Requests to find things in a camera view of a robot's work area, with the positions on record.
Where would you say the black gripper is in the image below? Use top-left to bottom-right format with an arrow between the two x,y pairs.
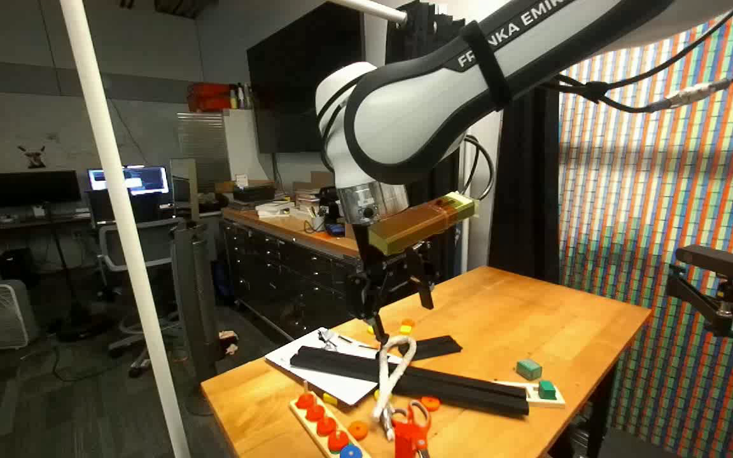
348,213 -> 437,346

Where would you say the white paper sheet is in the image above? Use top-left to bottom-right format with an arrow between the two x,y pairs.
262,325 -> 387,410

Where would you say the long black track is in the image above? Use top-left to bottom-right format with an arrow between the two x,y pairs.
288,342 -> 531,419

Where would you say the black workbench with wooden top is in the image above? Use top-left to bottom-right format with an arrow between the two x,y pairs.
215,206 -> 369,340

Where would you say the red block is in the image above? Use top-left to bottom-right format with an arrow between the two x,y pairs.
391,419 -> 428,458

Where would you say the grey cylinder stand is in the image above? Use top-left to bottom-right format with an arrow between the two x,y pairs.
168,215 -> 220,378

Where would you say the large black screen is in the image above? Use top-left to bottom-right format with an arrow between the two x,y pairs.
243,1 -> 369,158

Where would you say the white cabinet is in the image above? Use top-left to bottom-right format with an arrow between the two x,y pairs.
174,107 -> 266,186

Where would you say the multicolour patterned backdrop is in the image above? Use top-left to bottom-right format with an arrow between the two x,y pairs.
555,0 -> 733,458

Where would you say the red box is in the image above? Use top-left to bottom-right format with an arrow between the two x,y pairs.
185,82 -> 234,113

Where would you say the lit computer monitor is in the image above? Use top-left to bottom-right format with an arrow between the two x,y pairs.
83,163 -> 172,200

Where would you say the white horizontal rod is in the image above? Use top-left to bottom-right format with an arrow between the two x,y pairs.
325,0 -> 410,23

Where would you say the white pole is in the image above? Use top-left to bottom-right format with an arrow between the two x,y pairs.
56,0 -> 192,458

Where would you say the black computer monitor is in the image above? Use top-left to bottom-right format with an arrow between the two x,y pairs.
0,168 -> 83,210

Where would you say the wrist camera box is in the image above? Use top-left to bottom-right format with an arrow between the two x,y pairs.
365,191 -> 479,257

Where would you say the white rope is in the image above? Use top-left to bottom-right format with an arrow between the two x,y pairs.
369,334 -> 420,429

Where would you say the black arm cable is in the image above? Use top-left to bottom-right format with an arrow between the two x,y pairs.
552,1 -> 733,117

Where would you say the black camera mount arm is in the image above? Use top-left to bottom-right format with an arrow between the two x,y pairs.
663,242 -> 733,340

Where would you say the black antler wall ornament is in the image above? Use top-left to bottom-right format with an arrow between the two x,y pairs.
15,143 -> 51,169

